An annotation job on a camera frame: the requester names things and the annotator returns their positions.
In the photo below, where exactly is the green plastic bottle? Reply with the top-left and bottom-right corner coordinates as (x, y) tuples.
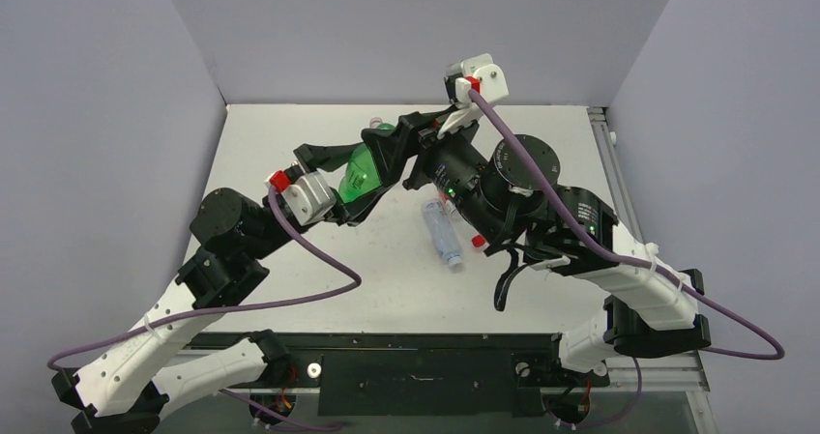
(337, 143), (383, 203)

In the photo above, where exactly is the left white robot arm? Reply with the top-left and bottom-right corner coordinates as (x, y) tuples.
(48, 144), (403, 433)

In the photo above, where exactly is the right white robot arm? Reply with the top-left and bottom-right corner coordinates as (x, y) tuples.
(362, 110), (711, 383)

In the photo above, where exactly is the clear bottle blue cap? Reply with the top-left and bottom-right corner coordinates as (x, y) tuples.
(421, 199), (463, 273)

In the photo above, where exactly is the clear bottle red blue label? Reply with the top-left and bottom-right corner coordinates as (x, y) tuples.
(439, 192), (487, 250)

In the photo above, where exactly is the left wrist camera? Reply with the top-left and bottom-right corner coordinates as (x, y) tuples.
(265, 171), (337, 226)

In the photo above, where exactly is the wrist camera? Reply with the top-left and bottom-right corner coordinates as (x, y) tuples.
(437, 53), (510, 139)
(265, 171), (337, 226)

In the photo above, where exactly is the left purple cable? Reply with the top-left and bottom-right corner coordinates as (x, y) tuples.
(47, 186), (364, 434)

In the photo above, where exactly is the purple cable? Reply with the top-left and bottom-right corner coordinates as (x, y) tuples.
(47, 186), (364, 434)
(470, 88), (786, 362)

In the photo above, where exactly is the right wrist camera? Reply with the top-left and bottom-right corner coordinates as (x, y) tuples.
(437, 53), (510, 139)

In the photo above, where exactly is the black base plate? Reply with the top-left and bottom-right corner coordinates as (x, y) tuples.
(172, 332), (674, 420)

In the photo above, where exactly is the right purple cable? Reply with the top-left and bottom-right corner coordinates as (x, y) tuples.
(470, 88), (786, 362)

